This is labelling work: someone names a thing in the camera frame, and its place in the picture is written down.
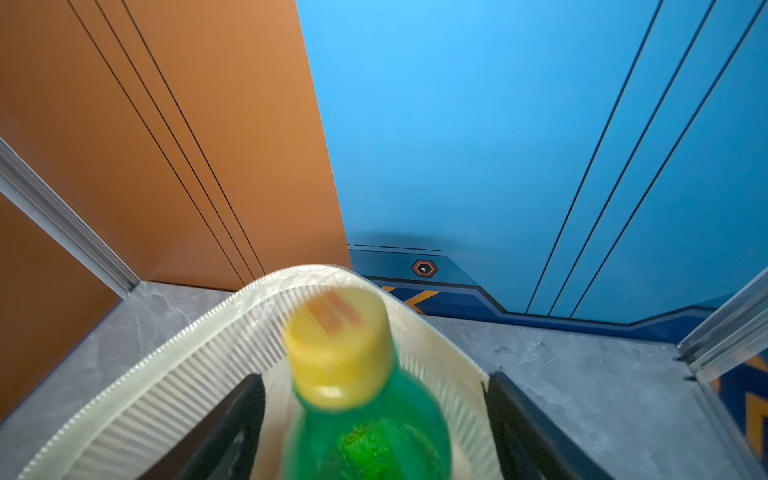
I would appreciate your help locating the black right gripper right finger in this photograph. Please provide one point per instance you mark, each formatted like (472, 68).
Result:
(528, 443)

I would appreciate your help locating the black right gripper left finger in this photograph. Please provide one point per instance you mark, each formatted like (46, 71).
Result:
(223, 445)

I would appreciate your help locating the dark green bottle yellow cap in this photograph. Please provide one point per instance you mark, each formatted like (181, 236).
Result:
(363, 416)

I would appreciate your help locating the beige ribbed waste bin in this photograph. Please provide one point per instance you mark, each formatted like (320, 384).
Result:
(129, 426)

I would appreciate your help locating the right aluminium corner post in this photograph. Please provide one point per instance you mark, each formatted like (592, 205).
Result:
(734, 332)

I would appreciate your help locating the aluminium corner post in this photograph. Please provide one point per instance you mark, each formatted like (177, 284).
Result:
(23, 187)
(734, 332)

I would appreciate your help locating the left aluminium corner post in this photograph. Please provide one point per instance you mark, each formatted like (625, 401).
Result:
(23, 187)

